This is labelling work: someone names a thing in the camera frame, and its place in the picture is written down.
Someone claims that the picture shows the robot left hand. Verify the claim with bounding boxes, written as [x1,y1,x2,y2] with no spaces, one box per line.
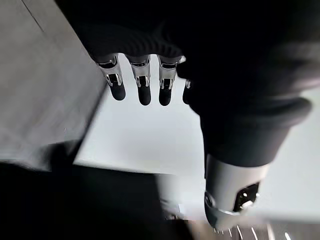
[53,0,320,230]

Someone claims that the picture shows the white bed sheet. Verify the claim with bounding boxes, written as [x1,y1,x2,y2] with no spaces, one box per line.
[72,82,320,220]

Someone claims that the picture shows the robot dark body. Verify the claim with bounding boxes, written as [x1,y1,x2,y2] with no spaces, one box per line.
[0,142,198,240]

